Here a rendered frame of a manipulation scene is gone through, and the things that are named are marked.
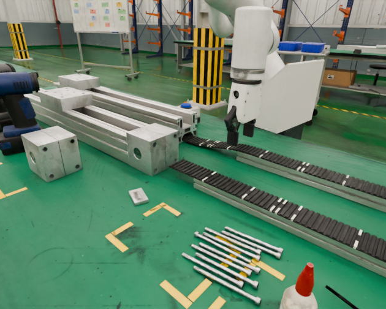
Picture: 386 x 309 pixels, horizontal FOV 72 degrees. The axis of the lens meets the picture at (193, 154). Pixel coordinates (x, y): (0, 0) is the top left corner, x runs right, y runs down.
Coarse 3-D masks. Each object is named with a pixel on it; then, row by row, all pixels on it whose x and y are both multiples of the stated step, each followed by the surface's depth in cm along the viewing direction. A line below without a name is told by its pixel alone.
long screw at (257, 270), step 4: (200, 244) 45; (204, 244) 45; (208, 248) 44; (212, 248) 44; (216, 252) 44; (220, 252) 44; (224, 256) 43; (228, 256) 43; (232, 260) 42; (236, 260) 42; (240, 264) 42; (244, 264) 41; (248, 264) 41; (248, 268) 41; (252, 268) 41; (256, 268) 40; (256, 272) 40
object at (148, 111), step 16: (96, 96) 106; (112, 96) 112; (128, 96) 105; (128, 112) 96; (144, 112) 90; (160, 112) 86; (176, 112) 90; (192, 112) 87; (176, 128) 82; (192, 128) 88
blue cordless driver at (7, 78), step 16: (0, 80) 69; (16, 80) 70; (32, 80) 73; (16, 96) 73; (16, 112) 74; (32, 112) 77; (16, 128) 76; (32, 128) 77; (0, 144) 73; (16, 144) 75
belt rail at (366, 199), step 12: (240, 156) 75; (252, 156) 71; (264, 168) 70; (276, 168) 69; (288, 168) 66; (300, 180) 65; (312, 180) 63; (324, 180) 61; (336, 192) 60; (348, 192) 59; (360, 192) 57; (372, 204) 56; (384, 204) 55
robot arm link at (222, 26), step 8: (208, 8) 106; (208, 16) 110; (216, 16) 104; (224, 16) 106; (216, 24) 107; (224, 24) 107; (232, 24) 108; (216, 32) 111; (224, 32) 111; (232, 32) 113
